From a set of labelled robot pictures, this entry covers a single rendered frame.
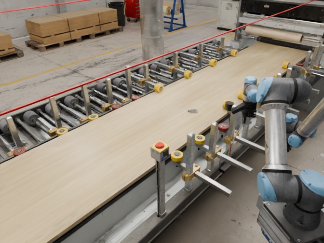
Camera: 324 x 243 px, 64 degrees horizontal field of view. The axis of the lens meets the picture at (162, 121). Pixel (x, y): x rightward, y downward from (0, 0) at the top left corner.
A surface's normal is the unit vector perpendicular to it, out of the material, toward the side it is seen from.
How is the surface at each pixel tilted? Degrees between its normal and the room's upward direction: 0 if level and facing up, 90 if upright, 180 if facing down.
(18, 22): 90
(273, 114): 52
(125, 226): 0
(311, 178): 7
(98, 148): 0
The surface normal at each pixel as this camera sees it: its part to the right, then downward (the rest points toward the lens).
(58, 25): 0.75, 0.35
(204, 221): -0.01, -0.84
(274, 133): -0.55, -0.20
